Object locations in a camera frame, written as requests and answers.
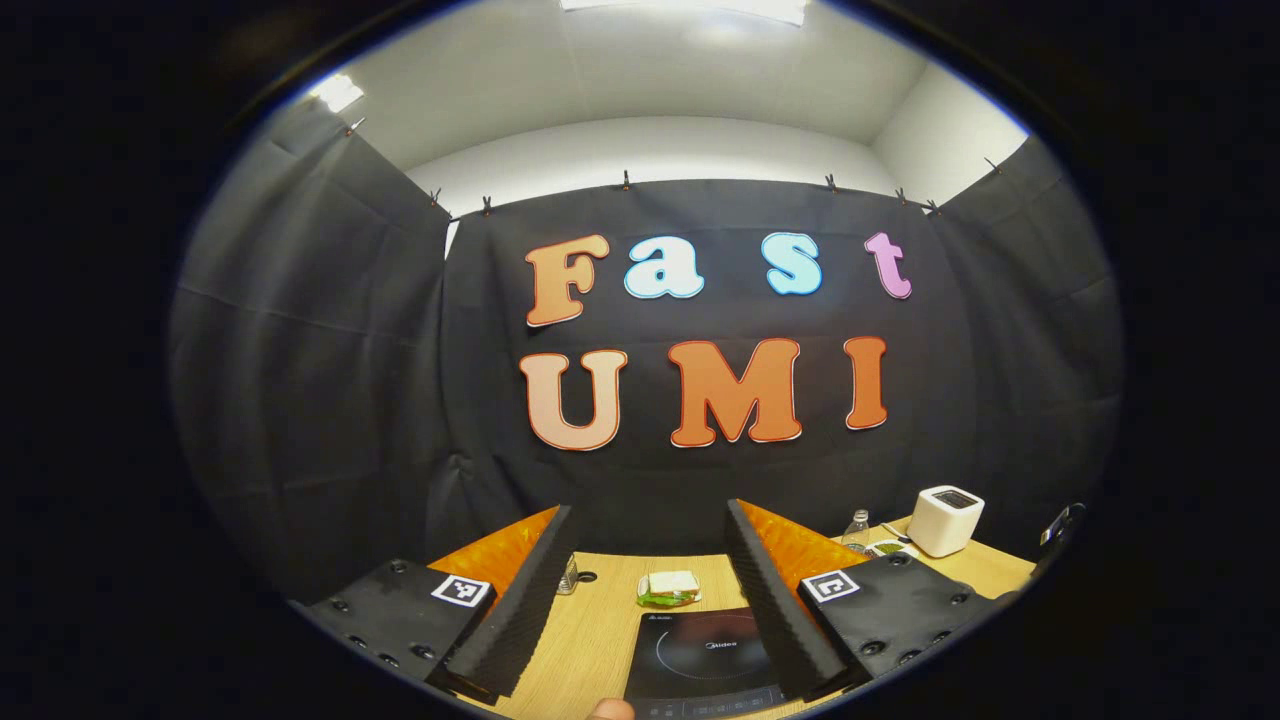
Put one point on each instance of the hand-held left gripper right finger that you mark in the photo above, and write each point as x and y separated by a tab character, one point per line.
765	590

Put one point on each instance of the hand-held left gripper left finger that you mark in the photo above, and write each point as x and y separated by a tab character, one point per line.
525	600

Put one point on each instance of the black induction cooktop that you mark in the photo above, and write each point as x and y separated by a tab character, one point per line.
700	660

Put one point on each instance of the sandwich on white plate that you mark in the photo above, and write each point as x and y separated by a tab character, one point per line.
668	590

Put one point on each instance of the clear plastic water bottle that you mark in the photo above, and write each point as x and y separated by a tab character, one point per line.
856	535

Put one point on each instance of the white toaster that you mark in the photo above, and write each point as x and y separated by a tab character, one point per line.
945	520

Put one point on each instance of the white divided dish of beans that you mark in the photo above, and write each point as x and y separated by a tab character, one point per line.
885	548

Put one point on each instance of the black backdrop cloth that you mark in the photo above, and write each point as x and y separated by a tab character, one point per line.
320	400

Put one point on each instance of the large ceiling light panel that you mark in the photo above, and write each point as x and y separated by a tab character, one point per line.
690	6

